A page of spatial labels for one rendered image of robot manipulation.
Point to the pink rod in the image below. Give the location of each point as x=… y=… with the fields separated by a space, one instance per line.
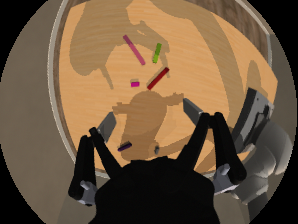
x=134 y=50

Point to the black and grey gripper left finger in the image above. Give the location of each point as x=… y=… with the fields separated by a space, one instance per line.
x=83 y=185

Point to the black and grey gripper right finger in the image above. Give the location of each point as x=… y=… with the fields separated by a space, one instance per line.
x=230 y=170

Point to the dark red rod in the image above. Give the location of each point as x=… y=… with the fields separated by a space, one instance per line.
x=153 y=83

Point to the purple rod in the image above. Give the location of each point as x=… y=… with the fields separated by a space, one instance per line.
x=124 y=147

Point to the small magenta block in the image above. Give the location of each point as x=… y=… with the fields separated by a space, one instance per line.
x=135 y=84

